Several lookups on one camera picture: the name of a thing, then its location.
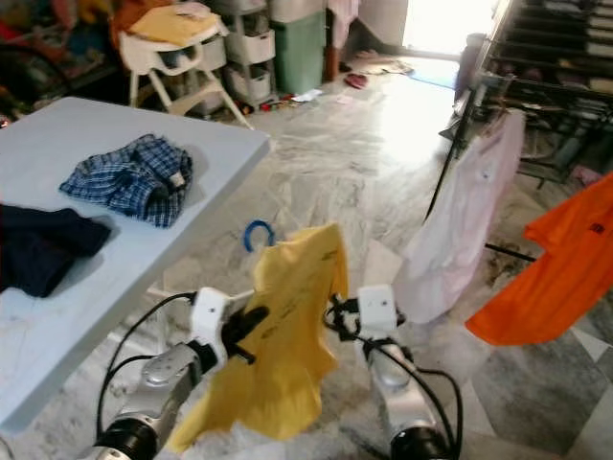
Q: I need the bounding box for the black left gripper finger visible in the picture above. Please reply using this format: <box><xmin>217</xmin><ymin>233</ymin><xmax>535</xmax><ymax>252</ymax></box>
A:
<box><xmin>223</xmin><ymin>304</ymin><xmax>271</xmax><ymax>341</ymax></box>

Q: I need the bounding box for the yellow printed t-shirt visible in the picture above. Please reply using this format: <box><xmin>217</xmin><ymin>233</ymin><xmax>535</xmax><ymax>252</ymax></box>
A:
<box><xmin>165</xmin><ymin>222</ymin><xmax>349</xmax><ymax>453</ymax></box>

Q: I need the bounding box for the blue plastic hanger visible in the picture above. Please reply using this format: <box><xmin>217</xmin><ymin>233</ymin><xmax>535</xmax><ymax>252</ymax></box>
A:
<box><xmin>242</xmin><ymin>218</ymin><xmax>277</xmax><ymax>253</ymax></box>

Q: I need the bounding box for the white shirt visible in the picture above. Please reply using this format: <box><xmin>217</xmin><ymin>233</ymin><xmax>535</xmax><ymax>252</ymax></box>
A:
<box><xmin>393</xmin><ymin>107</ymin><xmax>528</xmax><ymax>325</ymax></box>

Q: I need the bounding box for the blue plaid shirt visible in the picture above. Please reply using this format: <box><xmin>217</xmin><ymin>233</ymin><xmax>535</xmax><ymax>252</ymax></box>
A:
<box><xmin>59</xmin><ymin>134</ymin><xmax>194</xmax><ymax>229</ymax></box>

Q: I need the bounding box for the navy blue garment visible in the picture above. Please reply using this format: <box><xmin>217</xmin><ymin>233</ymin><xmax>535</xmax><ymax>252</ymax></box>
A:
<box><xmin>0</xmin><ymin>204</ymin><xmax>113</xmax><ymax>298</ymax></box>

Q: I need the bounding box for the orange t-shirt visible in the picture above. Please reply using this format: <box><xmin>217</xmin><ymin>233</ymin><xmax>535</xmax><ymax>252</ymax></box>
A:
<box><xmin>465</xmin><ymin>171</ymin><xmax>613</xmax><ymax>348</ymax></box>

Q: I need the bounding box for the white baby high chair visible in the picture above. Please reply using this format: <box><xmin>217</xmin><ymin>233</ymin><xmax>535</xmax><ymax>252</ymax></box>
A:
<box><xmin>129</xmin><ymin>5</ymin><xmax>255</xmax><ymax>127</ymax></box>

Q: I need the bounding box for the grey storage trolley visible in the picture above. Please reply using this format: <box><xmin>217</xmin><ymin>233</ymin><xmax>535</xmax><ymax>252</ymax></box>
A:
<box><xmin>220</xmin><ymin>0</ymin><xmax>277</xmax><ymax>106</ymax></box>

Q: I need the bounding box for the pale pink hanging cloth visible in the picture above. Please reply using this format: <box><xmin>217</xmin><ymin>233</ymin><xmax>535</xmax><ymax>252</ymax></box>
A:
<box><xmin>330</xmin><ymin>0</ymin><xmax>360</xmax><ymax>49</ymax></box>

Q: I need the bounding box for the yellow folded cloth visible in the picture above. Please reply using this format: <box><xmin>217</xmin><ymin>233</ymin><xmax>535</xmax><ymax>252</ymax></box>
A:
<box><xmin>144</xmin><ymin>5</ymin><xmax>226</xmax><ymax>47</ymax></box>

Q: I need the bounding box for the white sack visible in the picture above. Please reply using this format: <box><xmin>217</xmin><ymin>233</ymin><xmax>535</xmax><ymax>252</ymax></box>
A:
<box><xmin>268</xmin><ymin>0</ymin><xmax>331</xmax><ymax>25</ymax></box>

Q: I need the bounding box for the black metal drying rack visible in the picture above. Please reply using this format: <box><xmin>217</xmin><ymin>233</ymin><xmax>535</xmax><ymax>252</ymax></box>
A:
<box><xmin>426</xmin><ymin>0</ymin><xmax>613</xmax><ymax>260</ymax></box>

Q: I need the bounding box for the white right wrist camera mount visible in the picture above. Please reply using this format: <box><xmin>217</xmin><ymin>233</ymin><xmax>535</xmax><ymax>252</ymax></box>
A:
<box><xmin>356</xmin><ymin>284</ymin><xmax>403</xmax><ymax>338</ymax></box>

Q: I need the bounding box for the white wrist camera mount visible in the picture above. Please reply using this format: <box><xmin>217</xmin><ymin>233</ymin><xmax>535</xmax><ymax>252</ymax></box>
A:
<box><xmin>356</xmin><ymin>284</ymin><xmax>403</xmax><ymax>338</ymax></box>
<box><xmin>190</xmin><ymin>286</ymin><xmax>236</xmax><ymax>346</ymax></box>

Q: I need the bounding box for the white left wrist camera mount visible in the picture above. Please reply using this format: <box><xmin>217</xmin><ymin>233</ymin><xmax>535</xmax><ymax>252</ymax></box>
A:
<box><xmin>190</xmin><ymin>286</ymin><xmax>236</xmax><ymax>346</ymax></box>

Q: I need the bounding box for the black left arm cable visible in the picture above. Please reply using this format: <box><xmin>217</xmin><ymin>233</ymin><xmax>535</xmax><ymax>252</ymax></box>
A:
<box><xmin>98</xmin><ymin>292</ymin><xmax>194</xmax><ymax>442</ymax></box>

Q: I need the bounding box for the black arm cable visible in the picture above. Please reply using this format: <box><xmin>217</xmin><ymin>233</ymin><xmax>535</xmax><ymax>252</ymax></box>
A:
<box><xmin>98</xmin><ymin>292</ymin><xmax>194</xmax><ymax>442</ymax></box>
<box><xmin>328</xmin><ymin>295</ymin><xmax>465</xmax><ymax>460</ymax></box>

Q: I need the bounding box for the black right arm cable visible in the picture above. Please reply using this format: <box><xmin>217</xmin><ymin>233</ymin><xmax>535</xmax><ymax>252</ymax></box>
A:
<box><xmin>328</xmin><ymin>295</ymin><xmax>465</xmax><ymax>460</ymax></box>

